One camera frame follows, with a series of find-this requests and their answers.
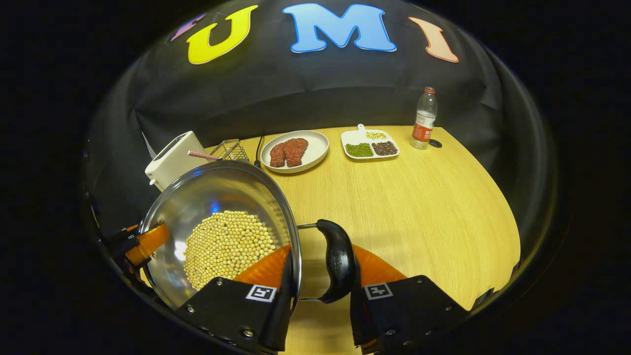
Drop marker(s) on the heap of green mung beans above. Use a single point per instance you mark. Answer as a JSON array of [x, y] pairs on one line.
[[359, 150]]

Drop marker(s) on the black desk grommet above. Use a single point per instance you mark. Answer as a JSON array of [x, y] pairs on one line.
[[435, 143]]

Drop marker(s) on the small heap of soybeans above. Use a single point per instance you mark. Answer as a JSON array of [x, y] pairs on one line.
[[376, 135]]

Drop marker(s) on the clear bottle with red label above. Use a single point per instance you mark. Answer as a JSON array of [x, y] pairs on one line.
[[424, 123]]

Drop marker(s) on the round white plate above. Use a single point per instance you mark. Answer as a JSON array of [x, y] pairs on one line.
[[315, 143]]

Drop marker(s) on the large red meat slice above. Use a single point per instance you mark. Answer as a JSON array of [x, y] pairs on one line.
[[296, 150]]

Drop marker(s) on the pink striped stick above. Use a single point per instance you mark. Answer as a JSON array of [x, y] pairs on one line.
[[202, 155]]

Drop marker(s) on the small red meat slice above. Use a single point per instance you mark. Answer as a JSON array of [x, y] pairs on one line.
[[277, 155]]

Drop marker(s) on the heap of dark red beans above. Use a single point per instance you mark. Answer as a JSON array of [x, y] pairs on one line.
[[384, 148]]

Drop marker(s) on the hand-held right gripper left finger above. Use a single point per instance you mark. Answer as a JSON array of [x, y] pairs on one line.
[[278, 320]]

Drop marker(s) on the white divided dish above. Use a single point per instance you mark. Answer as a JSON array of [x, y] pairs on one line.
[[352, 135]]

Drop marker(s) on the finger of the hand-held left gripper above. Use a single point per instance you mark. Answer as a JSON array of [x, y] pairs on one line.
[[148, 244]]

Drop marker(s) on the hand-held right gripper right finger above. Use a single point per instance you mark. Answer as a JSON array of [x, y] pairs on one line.
[[358, 320]]

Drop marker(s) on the black backdrop cloth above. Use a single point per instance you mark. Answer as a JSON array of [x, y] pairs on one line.
[[296, 84]]

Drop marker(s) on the large pile of yellow soybeans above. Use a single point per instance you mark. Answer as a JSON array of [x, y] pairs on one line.
[[227, 246]]

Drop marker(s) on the white toaster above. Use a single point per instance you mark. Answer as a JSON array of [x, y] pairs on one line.
[[170, 160]]

